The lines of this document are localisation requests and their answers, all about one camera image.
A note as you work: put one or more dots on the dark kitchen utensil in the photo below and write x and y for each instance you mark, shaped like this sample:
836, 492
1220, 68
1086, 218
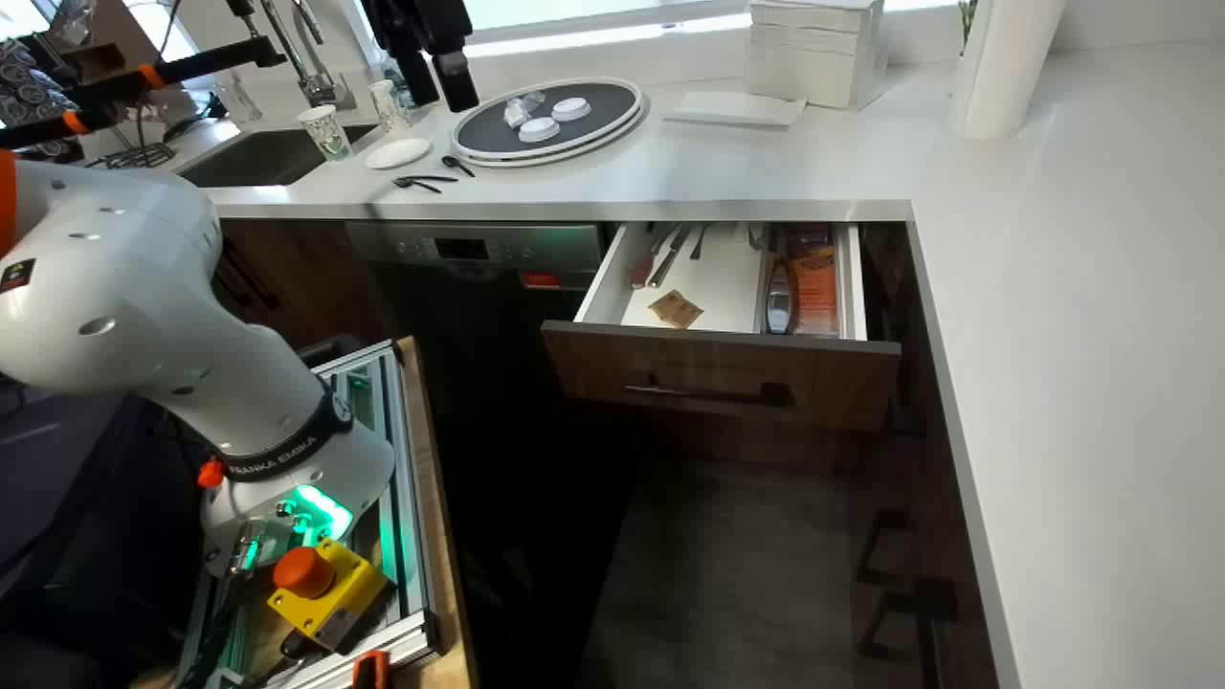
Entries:
658, 258

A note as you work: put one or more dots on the metal sink faucet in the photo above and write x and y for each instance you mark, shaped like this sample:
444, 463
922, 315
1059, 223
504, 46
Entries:
309, 59

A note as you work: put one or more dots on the black spoon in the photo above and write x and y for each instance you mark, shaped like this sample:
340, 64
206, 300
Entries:
457, 167

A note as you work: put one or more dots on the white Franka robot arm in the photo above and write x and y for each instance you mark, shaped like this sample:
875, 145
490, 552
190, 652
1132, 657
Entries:
116, 279

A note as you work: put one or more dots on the white paper towel roll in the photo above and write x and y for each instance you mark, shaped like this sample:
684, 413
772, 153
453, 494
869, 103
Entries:
1007, 64

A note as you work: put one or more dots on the small white plate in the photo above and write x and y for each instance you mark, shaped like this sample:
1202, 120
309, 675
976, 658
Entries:
400, 153

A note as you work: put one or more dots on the orange kitchen tool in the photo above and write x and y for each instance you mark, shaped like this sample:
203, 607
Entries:
818, 279

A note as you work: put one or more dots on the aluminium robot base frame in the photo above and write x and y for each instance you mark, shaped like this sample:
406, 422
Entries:
394, 512

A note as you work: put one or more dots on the brown card piece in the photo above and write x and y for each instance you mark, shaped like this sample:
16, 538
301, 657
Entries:
676, 309

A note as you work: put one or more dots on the white plastic cup lid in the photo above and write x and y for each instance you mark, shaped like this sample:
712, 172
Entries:
573, 107
538, 129

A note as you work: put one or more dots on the dark kitchen sink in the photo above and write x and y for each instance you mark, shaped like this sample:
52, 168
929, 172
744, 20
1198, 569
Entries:
263, 157

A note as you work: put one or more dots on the dark wooden corner cabinet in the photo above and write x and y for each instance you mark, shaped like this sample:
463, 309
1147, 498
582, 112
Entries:
940, 538

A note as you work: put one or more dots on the yellow emergency stop button box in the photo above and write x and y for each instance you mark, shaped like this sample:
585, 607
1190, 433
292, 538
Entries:
328, 596

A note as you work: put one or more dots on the white napkin box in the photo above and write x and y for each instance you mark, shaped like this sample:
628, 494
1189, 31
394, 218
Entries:
818, 50

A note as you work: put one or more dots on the round black tray white rim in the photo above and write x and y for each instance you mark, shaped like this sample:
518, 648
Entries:
490, 134

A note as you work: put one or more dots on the wooden board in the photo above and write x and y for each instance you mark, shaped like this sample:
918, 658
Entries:
440, 538

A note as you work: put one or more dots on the brown wooden sink cabinet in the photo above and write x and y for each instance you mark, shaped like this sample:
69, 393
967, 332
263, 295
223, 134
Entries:
301, 272

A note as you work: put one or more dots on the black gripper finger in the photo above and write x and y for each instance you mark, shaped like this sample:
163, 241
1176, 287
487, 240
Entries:
457, 78
400, 41

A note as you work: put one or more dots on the black dishwasher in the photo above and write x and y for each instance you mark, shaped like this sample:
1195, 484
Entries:
500, 422

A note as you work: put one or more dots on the black utensil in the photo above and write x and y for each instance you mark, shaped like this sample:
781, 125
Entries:
421, 181

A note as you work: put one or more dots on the white drawer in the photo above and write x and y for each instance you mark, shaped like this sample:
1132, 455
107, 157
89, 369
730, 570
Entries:
712, 364

